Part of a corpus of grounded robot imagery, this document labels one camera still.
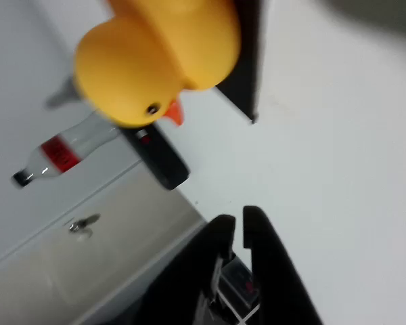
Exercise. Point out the black box-shaped device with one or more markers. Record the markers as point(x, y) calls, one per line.
point(162, 162)

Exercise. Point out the black square pad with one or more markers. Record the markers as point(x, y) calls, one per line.
point(250, 67)

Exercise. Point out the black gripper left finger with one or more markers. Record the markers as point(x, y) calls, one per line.
point(189, 277)

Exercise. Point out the yellow rubber duck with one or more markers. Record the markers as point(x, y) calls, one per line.
point(138, 67)

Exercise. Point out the white drawer cabinet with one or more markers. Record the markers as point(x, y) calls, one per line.
point(88, 257)

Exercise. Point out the clear cola bottle red label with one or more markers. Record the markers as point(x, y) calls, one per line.
point(59, 154)

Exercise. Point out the metal key in lock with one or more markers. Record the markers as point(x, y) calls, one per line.
point(84, 221)

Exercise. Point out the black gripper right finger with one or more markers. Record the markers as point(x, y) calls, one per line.
point(277, 271)

